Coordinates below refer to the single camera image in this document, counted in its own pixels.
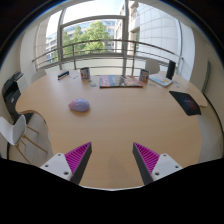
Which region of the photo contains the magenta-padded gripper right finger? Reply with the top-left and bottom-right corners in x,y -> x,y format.
132,142 -> 184,186

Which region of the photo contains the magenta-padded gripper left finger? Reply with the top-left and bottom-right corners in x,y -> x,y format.
39,141 -> 93,185

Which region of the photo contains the pink lavender computer mouse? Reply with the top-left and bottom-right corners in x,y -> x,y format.
68,97 -> 91,113

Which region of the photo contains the black galaxy print mouse pad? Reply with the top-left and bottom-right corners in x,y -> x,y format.
168,90 -> 202,117

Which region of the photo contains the white chair with wooden legs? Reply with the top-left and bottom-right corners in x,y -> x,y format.
0,114 -> 49,165

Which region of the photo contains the light blue picture book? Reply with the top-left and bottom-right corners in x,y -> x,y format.
148,73 -> 174,88

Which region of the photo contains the black office printer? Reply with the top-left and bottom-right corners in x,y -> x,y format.
1,71 -> 34,124

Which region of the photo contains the black and blue stapler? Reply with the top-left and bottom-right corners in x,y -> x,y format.
57,70 -> 71,81

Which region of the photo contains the printed mug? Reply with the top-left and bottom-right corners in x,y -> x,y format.
79,67 -> 91,80

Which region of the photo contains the red magazine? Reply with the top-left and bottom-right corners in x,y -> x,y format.
99,74 -> 144,89

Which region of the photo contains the black cylinder speaker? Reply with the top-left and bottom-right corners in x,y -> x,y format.
165,60 -> 177,80

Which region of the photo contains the grey door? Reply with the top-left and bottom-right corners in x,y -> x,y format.
201,60 -> 212,95

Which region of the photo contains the grey metal balcony railing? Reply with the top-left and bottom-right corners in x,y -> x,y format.
32,39 -> 184,76

